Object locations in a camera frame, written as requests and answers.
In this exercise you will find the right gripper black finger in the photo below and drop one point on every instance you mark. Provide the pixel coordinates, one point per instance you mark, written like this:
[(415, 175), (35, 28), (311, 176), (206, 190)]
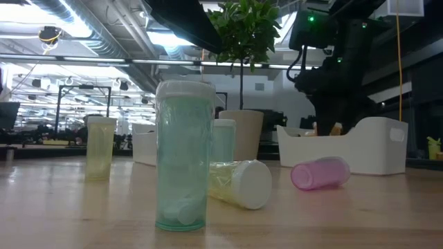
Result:
[(324, 117)]

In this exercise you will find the pink pill bottle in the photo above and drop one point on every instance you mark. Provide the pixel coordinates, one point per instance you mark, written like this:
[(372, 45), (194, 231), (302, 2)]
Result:
[(320, 174)]

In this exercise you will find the yellow pill bottle white cap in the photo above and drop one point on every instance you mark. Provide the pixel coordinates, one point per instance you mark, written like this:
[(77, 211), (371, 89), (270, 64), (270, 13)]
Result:
[(252, 185), (100, 148)]

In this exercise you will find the teal pill bottle white cap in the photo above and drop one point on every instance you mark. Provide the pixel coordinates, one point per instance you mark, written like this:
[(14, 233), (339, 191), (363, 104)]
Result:
[(225, 141)]

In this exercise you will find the teal pill bottle film-wrapped cap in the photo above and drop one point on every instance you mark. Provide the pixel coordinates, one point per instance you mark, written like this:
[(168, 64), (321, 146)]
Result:
[(183, 155)]

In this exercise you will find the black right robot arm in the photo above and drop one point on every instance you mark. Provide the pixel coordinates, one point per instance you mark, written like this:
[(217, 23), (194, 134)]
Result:
[(356, 41)]

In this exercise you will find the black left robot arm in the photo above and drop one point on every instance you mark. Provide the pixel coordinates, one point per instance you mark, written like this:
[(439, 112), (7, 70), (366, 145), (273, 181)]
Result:
[(187, 20)]

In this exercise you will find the white plastic bin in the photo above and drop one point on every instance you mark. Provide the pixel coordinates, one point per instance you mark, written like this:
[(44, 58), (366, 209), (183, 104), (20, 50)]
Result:
[(143, 145), (363, 152)]

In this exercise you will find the dark cabinet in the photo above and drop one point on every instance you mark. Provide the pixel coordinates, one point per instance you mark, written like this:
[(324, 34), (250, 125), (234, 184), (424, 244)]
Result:
[(275, 121)]

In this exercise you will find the beige plant pot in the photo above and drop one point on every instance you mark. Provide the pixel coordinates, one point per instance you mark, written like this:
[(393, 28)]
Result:
[(249, 135)]

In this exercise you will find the green leafy potted tree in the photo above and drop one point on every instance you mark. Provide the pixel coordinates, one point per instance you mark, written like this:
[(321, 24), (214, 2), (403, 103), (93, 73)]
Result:
[(245, 31)]

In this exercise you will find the white ceiling box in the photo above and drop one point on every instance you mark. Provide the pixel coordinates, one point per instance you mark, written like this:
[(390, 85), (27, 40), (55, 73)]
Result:
[(410, 7)]

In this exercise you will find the yellow plastic object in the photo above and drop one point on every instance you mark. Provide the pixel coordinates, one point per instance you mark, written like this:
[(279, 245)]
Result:
[(433, 148)]

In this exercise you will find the long ceiling light bar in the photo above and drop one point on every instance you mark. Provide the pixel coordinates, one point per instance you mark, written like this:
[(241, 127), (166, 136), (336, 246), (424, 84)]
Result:
[(162, 62)]

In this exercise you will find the dark background bench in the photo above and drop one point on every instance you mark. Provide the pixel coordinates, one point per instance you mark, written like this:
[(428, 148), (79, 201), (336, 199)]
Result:
[(34, 152)]

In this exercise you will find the dark computer monitor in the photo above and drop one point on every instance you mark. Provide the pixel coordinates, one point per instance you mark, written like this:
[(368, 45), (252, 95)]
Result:
[(8, 115)]

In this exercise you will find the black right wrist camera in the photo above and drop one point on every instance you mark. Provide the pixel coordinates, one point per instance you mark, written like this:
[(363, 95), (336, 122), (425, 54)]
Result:
[(311, 32)]

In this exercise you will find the grey wall vent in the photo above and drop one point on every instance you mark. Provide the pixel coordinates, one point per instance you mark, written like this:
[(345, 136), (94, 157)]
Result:
[(259, 86)]

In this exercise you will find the small black metal frame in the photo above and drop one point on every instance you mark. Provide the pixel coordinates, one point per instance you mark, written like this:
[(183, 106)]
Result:
[(226, 100)]

